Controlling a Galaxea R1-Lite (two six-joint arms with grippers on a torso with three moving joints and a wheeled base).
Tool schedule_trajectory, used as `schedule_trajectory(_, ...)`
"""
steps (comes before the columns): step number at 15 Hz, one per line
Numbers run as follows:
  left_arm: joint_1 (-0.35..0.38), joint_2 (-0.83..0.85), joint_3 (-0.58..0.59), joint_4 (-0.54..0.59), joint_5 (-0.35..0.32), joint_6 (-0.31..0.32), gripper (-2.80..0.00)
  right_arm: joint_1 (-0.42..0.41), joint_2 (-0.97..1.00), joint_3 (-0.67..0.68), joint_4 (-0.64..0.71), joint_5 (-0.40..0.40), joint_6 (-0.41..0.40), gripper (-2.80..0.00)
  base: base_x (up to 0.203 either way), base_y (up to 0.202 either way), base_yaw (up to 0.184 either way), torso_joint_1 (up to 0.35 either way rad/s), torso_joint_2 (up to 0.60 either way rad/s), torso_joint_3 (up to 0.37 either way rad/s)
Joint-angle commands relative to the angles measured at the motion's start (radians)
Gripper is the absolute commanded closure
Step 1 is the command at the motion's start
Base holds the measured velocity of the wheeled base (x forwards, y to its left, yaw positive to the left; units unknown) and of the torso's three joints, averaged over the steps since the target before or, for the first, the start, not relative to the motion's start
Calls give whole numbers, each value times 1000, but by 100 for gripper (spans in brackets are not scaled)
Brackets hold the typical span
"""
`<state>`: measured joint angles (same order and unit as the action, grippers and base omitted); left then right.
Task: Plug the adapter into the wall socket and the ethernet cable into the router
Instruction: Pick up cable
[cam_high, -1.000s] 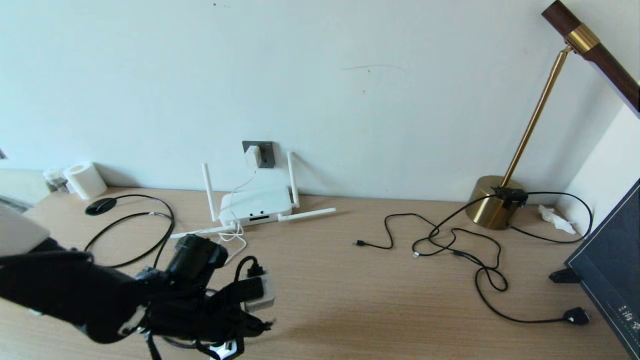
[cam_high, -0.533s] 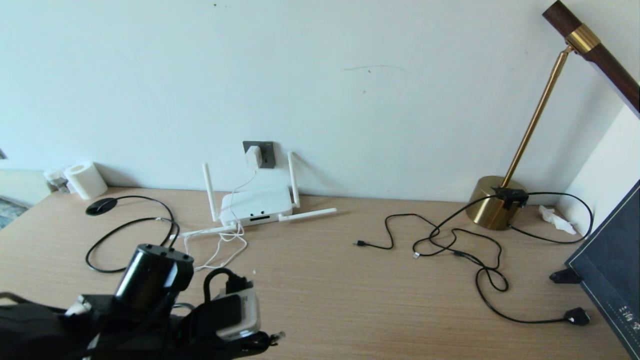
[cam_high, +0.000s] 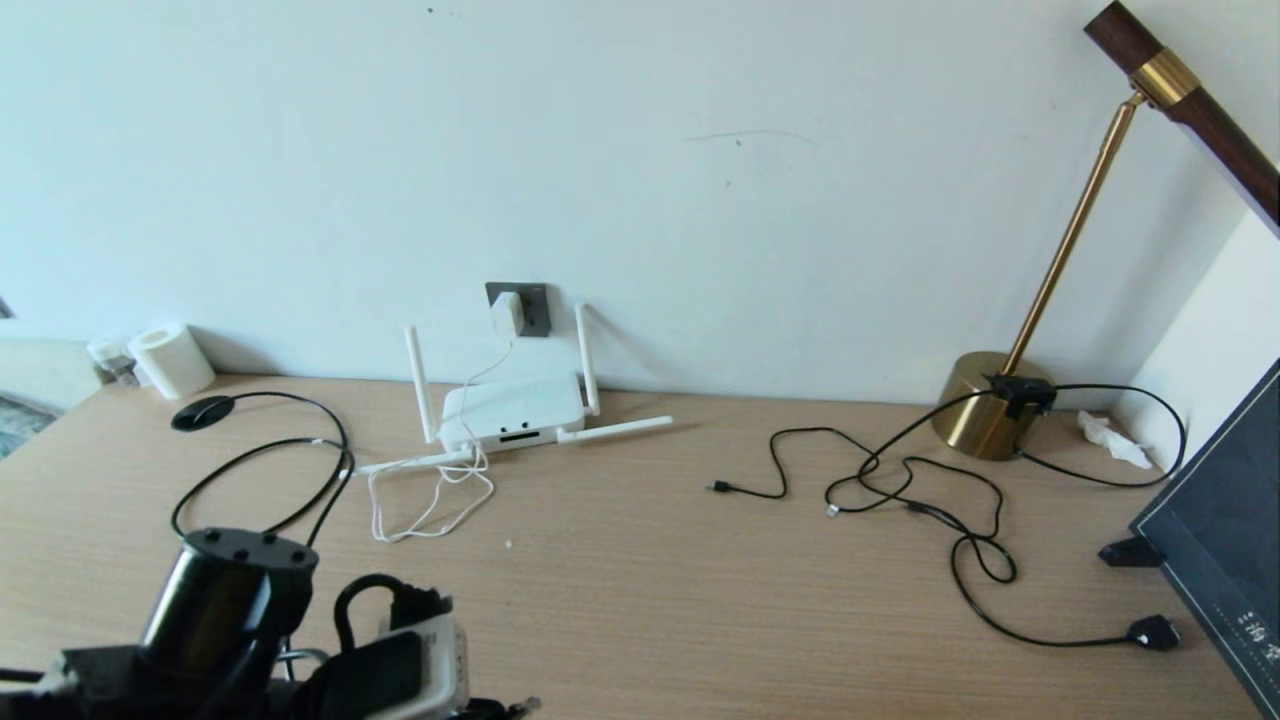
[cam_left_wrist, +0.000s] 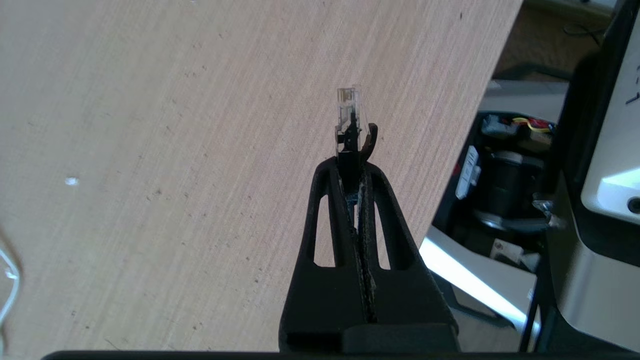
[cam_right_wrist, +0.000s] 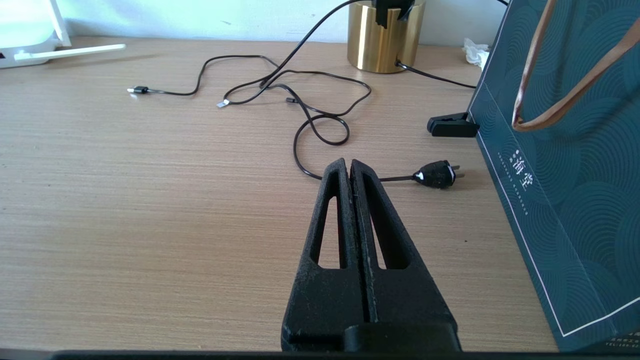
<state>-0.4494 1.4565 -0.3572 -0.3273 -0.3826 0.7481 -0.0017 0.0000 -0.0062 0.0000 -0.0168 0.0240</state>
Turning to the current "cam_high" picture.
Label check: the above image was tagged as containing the white toilet paper roll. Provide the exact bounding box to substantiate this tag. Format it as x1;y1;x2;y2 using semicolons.
128;322;216;400

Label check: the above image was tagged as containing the small clear jar white lid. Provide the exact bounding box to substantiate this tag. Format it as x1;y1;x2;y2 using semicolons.
88;336;139;387

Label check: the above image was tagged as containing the white router with four antennas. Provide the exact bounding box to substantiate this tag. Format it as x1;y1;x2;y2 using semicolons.
355;303;673;477

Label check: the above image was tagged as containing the thin black lamp cord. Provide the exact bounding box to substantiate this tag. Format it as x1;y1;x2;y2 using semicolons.
1016;382;1188;488

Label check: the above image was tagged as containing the grey patterned cloth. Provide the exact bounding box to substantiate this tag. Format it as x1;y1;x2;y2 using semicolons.
0;395;51;459

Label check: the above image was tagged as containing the black USB cable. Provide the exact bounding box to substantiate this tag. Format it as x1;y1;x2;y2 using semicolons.
705;390;999;501
948;495;1183;652

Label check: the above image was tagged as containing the black junction box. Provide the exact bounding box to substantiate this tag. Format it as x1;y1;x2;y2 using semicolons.
986;372;1057;418

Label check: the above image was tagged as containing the grey wall socket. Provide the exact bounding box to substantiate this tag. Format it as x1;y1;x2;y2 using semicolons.
485;282;551;338

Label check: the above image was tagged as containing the black cable with silver tip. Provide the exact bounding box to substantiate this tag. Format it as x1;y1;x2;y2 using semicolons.
825;455;1019;586

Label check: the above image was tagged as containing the dark blue framed board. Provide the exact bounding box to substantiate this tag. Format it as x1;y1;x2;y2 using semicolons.
1130;360;1280;717

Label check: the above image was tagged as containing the black ethernet cable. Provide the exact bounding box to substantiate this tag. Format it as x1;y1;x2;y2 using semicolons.
170;391;543;716

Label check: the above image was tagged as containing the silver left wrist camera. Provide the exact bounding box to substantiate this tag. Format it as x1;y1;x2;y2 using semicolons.
320;612;471;720

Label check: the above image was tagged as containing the thin white power cable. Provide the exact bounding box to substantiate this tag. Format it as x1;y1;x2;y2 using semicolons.
368;335;519;544

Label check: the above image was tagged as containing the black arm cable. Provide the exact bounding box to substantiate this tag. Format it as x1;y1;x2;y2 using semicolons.
333;573;453;656

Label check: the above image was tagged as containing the crumpled white tissue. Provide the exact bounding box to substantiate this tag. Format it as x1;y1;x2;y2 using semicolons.
1076;410;1155;471

